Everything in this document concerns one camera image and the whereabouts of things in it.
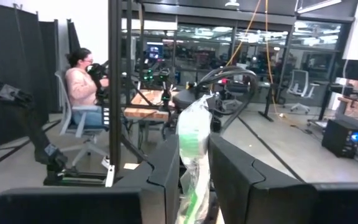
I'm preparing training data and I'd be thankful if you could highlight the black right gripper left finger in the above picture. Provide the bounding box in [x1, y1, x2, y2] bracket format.
[0, 134, 180, 224]

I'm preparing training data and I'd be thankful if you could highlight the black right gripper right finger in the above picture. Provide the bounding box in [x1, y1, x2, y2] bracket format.
[208, 133, 358, 224]

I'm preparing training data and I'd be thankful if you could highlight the green toothbrush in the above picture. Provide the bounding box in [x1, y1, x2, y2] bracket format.
[175, 94, 214, 224]

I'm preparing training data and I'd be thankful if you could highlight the grey office chair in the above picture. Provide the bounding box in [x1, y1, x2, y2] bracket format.
[53, 70, 113, 170]

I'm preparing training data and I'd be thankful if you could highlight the black computer blue light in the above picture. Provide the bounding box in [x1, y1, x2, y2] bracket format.
[321, 119, 358, 159]

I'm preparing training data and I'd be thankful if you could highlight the wooden background table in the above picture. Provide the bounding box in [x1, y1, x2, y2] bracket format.
[123, 89, 180, 121]

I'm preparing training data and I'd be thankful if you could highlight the person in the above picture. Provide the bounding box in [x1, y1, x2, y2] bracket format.
[64, 47, 111, 127]

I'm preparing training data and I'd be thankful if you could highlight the white office chair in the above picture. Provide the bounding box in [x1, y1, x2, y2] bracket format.
[286, 69, 320, 114]

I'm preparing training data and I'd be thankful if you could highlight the black background monitor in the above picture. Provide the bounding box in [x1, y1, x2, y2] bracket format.
[335, 58, 358, 81]

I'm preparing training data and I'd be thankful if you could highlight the blue lit background screen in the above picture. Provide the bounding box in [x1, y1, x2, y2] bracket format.
[146, 42, 164, 62]

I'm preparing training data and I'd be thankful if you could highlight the black partition screen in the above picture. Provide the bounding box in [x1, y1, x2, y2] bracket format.
[0, 0, 60, 158]
[66, 18, 82, 55]

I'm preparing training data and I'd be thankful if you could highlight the white strip light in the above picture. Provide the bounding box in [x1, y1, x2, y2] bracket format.
[296, 0, 343, 15]

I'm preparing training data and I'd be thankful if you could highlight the black cable bundle loop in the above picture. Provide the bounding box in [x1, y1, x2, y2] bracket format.
[197, 65, 260, 135]

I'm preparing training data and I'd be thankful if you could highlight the yellow hanging cable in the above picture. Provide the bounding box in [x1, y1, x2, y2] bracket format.
[224, 0, 263, 68]
[264, 0, 287, 119]

